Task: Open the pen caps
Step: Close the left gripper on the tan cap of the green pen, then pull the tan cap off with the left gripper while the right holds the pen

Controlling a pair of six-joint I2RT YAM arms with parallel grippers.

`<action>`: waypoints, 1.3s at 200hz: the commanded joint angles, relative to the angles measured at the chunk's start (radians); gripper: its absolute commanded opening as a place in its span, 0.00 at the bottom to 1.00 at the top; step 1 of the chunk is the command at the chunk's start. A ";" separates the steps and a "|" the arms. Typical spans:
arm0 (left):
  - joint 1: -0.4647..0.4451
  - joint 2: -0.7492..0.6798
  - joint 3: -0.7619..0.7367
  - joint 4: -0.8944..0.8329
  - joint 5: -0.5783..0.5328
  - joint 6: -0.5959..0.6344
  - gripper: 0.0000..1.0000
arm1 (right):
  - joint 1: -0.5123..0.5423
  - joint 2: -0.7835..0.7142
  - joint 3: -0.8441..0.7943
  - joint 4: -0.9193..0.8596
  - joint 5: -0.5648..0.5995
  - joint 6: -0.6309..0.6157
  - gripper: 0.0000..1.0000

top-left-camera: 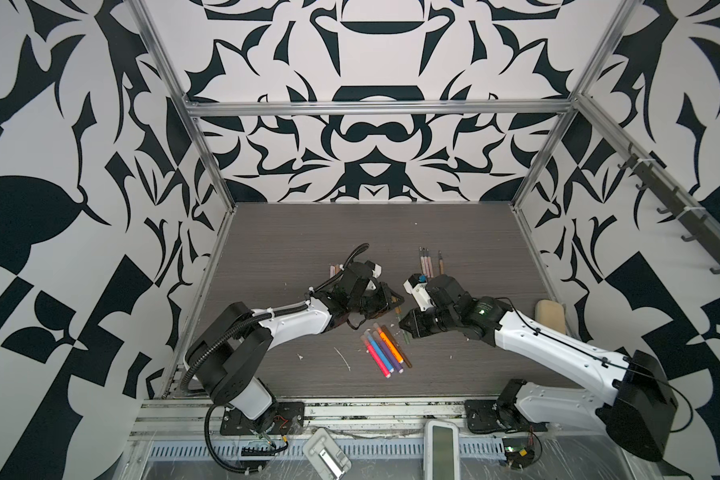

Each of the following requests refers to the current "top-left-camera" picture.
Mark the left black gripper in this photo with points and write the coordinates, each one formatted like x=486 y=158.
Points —
x=386 y=300

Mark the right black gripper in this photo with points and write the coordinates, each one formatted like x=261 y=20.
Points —
x=417 y=327

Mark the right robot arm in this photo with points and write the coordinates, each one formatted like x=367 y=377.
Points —
x=627 y=397

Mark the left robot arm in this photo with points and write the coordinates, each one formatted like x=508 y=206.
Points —
x=225 y=358

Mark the purple marker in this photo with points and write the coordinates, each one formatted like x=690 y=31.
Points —
x=388 y=354

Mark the orange marker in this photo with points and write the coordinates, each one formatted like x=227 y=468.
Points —
x=388 y=342

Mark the blue marker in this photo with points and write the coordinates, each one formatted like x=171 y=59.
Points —
x=379 y=353

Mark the red pink marker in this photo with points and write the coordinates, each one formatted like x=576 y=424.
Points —
x=375 y=356

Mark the beige sponge block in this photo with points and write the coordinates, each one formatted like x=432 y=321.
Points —
x=551 y=314

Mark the white tablet device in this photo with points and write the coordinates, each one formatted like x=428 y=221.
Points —
x=441 y=451

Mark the green lit circuit board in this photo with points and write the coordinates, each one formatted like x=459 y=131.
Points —
x=522 y=453

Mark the white clamp device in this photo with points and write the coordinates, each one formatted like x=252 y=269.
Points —
x=326 y=456

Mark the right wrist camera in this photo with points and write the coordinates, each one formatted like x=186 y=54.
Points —
x=415 y=286

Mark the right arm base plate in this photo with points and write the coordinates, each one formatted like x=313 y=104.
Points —
x=491 y=416

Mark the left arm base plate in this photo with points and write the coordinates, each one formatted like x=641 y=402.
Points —
x=279 y=419

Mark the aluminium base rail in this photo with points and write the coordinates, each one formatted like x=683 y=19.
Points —
x=405 y=416

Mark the black hook rail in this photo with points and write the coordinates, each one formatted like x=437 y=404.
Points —
x=675 y=202

